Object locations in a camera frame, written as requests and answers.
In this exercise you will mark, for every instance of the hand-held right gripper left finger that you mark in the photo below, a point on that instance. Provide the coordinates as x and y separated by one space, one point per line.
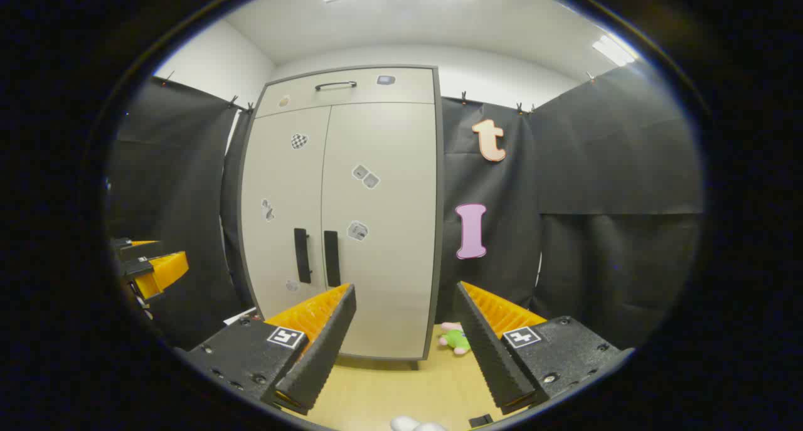
320 356

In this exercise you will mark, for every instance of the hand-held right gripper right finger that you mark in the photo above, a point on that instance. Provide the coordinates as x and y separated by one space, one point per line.
492 356

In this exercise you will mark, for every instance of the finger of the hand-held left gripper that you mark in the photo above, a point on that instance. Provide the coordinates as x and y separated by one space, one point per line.
141 252
164 271

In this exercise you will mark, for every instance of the beige cabinet door box sticker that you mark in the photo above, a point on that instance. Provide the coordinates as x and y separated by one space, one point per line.
389 274

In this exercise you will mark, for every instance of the beige double-door shoe cabinet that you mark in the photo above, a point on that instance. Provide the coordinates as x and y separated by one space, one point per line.
376 261

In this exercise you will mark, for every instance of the beige cabinet door checkered sticker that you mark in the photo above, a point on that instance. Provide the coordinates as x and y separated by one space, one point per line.
282 186

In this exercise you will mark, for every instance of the beige cabinet flap panel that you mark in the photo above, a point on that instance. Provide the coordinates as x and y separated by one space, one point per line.
376 95

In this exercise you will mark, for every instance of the pink green plush toy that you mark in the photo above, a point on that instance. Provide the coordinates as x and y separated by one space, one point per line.
455 340

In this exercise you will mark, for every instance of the white printed card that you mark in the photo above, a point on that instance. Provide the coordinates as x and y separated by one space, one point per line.
241 316

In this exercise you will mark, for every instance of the white rounded object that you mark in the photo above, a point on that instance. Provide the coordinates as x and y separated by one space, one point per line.
408 424

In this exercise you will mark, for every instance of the black backdrop cloth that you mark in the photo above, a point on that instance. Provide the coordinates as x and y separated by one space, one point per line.
596 167

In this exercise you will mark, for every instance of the small ceiling light panel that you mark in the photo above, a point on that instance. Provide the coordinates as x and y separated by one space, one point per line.
611 50

